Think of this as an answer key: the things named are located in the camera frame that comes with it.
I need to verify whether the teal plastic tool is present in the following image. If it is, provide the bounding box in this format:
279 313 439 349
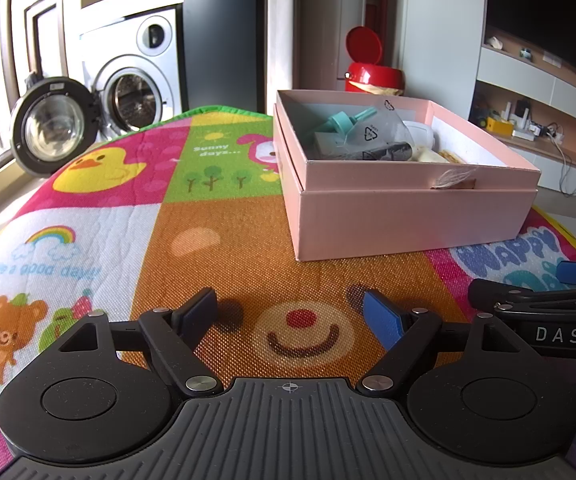
314 107 379 144

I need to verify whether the clear plastic bag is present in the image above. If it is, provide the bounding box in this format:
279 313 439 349
343 100 419 162

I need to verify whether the silver washing machine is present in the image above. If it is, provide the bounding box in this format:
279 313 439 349
79 7 184 141

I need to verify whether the pink cardboard box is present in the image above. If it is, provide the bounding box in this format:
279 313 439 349
273 89 542 262

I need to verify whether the round washing machine door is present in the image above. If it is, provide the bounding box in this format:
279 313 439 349
9 76 100 177

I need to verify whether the white router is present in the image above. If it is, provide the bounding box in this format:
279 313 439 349
500 100 540 142

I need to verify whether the beige flat item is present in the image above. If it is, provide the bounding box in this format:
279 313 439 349
414 146 451 164

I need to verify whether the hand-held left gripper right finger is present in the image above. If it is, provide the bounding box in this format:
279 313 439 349
355 290 529 397

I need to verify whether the white cable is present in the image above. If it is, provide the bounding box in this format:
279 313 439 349
547 124 576 197

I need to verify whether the white printed packet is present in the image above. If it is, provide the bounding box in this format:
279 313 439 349
315 131 351 161

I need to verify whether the white television cabinet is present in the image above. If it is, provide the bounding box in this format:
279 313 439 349
470 25 576 201

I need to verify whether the red trash bin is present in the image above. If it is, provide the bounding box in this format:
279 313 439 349
343 26 407 97

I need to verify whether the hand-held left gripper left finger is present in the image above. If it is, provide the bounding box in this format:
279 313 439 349
57 287 225 397

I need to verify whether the colourful printed play mat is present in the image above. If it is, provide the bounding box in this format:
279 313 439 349
0 105 576 480

